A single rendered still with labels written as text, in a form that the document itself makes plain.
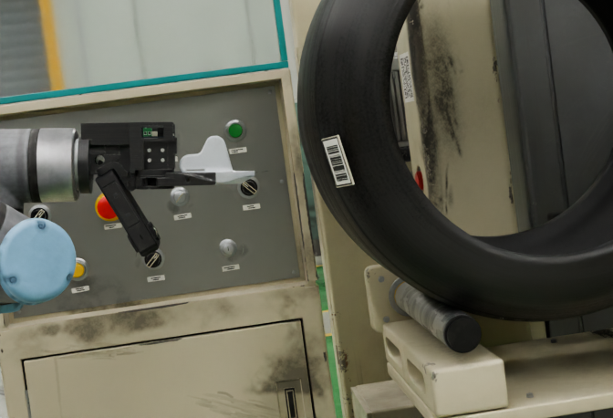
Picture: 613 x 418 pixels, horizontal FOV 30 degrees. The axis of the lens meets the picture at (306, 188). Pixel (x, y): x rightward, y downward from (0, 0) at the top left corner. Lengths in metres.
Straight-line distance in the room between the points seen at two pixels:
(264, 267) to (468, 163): 0.46
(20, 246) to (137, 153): 0.22
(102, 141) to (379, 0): 0.37
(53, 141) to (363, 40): 0.39
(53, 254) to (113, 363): 0.73
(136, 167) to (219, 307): 0.62
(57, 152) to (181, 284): 0.67
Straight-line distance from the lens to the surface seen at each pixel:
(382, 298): 1.69
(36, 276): 1.25
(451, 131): 1.72
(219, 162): 1.40
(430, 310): 1.46
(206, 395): 1.98
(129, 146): 1.40
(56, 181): 1.39
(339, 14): 1.35
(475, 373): 1.37
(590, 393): 1.43
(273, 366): 1.97
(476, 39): 1.74
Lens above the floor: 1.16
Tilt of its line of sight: 3 degrees down
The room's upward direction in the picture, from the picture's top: 8 degrees counter-clockwise
